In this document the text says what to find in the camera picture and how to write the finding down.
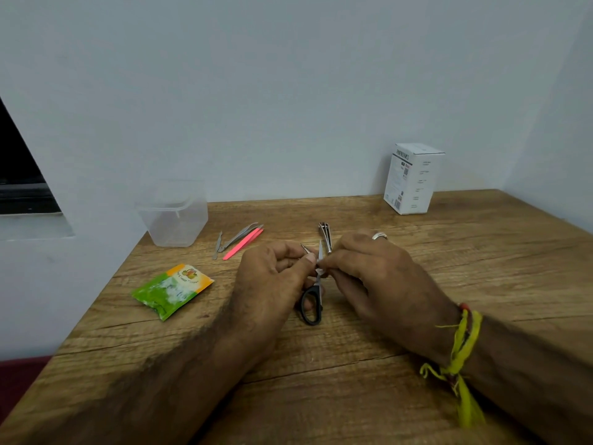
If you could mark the small grey metal pick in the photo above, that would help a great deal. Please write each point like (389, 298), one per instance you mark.
(217, 245)

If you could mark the green and orange sachet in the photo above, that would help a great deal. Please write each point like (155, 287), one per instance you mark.
(171, 290)

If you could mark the yellow thread wristband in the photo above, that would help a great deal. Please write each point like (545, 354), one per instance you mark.
(458, 361)

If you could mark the clear plastic container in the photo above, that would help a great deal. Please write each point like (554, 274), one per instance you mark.
(173, 217)

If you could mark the silver nail clipper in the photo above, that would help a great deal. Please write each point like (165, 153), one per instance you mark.
(326, 236)

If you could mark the pink tweezers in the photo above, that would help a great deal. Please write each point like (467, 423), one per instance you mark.
(242, 244)

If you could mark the person's left hand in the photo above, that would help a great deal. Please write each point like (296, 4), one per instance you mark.
(262, 291)

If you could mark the person's right thumb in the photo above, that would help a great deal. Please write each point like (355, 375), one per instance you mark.
(345, 289)

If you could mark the white cardboard box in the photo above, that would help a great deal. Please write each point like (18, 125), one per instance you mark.
(412, 180)

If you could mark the person's right forearm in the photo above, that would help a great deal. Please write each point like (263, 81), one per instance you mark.
(528, 375)

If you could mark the silver tweezers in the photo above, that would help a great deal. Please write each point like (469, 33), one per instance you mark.
(238, 236)

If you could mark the person's left forearm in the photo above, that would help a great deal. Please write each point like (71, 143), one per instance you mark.
(139, 393)

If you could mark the person's left thumb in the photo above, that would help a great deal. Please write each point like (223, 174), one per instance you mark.
(302, 268)

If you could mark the person's right hand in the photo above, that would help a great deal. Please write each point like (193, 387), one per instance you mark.
(389, 291)

